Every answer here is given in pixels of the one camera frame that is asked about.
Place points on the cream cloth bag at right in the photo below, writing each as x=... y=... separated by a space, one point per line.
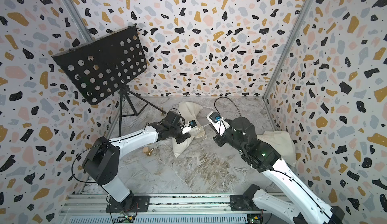
x=282 y=143

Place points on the aluminium corner post left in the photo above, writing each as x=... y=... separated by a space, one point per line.
x=70 y=6

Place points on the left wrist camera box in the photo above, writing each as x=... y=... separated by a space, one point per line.
x=188 y=127

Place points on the cream drawstring soil bag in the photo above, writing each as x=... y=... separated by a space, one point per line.
x=198 y=133

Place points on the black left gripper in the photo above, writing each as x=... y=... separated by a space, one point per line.
x=183 y=137

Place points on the cream cloth bag far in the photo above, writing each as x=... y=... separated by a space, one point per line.
x=189 y=111

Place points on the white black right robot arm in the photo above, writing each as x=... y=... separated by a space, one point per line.
x=304 y=206

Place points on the right green circuit board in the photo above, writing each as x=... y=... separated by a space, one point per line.
x=254 y=219

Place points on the left green circuit board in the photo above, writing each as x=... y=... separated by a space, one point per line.
x=124 y=219

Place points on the cream cloth bag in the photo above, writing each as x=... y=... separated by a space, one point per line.
x=282 y=143
x=189 y=111

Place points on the green circuit board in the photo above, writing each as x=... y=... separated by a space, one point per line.
x=254 y=219
x=124 y=219

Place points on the aluminium corner post right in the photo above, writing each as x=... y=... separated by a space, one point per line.
x=292 y=37

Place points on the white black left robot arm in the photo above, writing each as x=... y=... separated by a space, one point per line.
x=105 y=157

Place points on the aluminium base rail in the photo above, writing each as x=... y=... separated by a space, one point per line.
x=203 y=208

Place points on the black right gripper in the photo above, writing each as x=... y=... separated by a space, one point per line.
x=220 y=141

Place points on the black music stand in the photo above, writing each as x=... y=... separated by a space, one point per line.
x=105 y=66

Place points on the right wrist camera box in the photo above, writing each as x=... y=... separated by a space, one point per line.
x=218 y=123

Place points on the aluminium corner post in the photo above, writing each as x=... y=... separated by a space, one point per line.
x=70 y=6
x=292 y=37

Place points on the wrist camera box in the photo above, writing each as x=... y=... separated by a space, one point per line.
x=188 y=127
x=218 y=123

